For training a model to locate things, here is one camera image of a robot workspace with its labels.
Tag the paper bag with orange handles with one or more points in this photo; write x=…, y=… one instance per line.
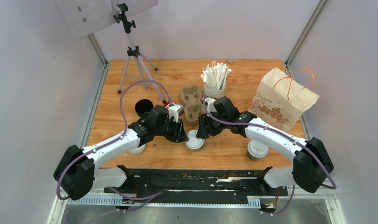
x=280, y=100

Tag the dark cup of coffee beans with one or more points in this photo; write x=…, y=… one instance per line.
x=143, y=107

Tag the red white block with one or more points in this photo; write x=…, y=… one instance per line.
x=169, y=104

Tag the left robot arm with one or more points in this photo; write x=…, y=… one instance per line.
x=80, y=169

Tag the white cup lid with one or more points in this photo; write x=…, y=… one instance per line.
x=193, y=140

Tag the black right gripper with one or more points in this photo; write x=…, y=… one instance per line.
x=203, y=131

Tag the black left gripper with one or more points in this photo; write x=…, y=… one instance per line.
x=179, y=135

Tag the silver tripod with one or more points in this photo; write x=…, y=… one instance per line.
x=133, y=50

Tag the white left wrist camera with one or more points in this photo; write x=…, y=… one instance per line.
x=175, y=112

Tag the brown pulp cup carrier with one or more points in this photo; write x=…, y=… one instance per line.
x=192, y=100

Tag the bundle of white wrapped straws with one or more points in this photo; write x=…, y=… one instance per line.
x=214, y=75

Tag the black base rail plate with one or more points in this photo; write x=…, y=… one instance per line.
x=197, y=186

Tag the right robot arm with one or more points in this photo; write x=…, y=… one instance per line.
x=311, y=165

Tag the grey perforated board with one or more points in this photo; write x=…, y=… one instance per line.
x=84, y=17

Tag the lidded coffee cup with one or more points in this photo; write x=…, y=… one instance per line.
x=256, y=150

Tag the clear brown printed coffee cup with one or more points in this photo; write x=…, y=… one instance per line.
x=195, y=148

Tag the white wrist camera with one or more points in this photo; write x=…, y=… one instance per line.
x=209, y=104
x=175, y=112

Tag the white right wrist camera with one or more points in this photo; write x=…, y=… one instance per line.
x=209, y=104

